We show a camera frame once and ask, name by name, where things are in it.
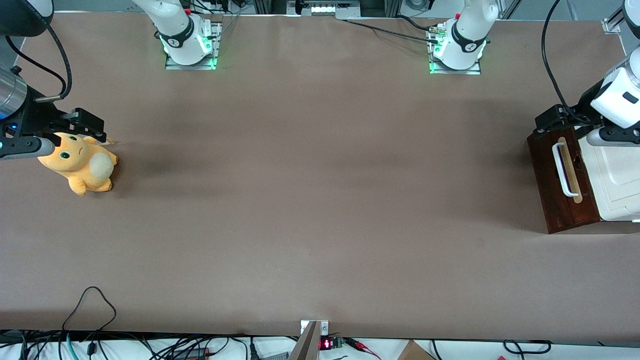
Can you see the white light bar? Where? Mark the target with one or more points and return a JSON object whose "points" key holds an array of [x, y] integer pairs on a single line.
{"points": [[325, 9]]}

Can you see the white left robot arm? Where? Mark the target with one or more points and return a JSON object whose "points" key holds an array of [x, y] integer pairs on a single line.
{"points": [[465, 40]]}

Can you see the red and black clip leads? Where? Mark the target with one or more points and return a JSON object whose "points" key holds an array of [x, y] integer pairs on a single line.
{"points": [[357, 343]]}

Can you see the brown cardboard piece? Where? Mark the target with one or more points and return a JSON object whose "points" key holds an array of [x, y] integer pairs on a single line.
{"points": [[412, 352]]}

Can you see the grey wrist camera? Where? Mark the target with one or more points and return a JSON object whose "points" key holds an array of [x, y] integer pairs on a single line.
{"points": [[607, 136], [25, 148]]}

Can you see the red digit display module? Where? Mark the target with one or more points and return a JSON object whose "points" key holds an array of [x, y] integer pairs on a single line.
{"points": [[326, 344]]}

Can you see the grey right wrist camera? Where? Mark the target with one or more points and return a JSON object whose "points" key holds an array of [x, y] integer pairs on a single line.
{"points": [[25, 148]]}

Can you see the black power adapter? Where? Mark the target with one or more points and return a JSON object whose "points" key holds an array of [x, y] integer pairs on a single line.
{"points": [[192, 353]]}

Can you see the orange plush toy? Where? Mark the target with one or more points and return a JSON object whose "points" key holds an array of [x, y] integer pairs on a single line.
{"points": [[80, 165]]}

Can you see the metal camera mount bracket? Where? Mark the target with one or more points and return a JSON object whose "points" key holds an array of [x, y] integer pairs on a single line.
{"points": [[307, 345]]}

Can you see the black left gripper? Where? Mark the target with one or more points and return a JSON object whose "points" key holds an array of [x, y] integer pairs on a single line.
{"points": [[576, 112]]}

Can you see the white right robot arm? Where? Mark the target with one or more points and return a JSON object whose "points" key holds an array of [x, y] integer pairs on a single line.
{"points": [[180, 30]]}

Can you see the dark brown wooden drawer front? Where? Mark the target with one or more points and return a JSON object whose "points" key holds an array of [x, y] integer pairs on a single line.
{"points": [[547, 190]]}

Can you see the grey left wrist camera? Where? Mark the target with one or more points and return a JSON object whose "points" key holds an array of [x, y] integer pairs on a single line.
{"points": [[607, 136]]}

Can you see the aluminium profile bar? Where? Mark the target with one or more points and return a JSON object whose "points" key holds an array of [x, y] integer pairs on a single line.
{"points": [[614, 22]]}

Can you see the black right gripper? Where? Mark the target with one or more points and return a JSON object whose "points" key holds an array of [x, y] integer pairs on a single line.
{"points": [[39, 119]]}

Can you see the aluminium frame structure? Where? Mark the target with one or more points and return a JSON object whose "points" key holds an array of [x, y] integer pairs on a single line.
{"points": [[280, 7]]}

